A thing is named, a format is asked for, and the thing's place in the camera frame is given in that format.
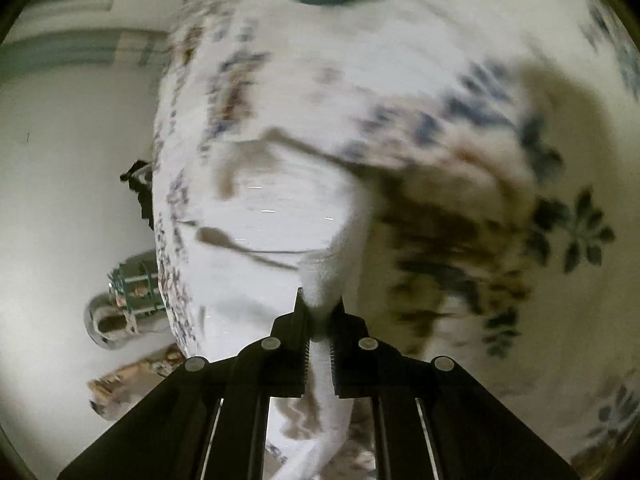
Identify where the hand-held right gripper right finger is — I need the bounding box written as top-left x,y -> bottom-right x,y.
327,300 -> 581,480

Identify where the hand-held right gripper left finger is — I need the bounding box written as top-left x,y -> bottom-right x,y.
57,287 -> 312,480

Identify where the white garment with beige drawstrings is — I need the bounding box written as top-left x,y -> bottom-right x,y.
200,125 -> 381,480

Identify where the patterned brown cloth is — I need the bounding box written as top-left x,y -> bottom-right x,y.
87,344 -> 187,422

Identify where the round silver container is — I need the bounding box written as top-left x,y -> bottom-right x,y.
84,294 -> 138,352

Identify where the dark object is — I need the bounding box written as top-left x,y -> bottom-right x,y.
119,159 -> 157,232

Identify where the floral printed bedsheet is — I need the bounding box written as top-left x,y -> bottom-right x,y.
150,0 -> 640,480

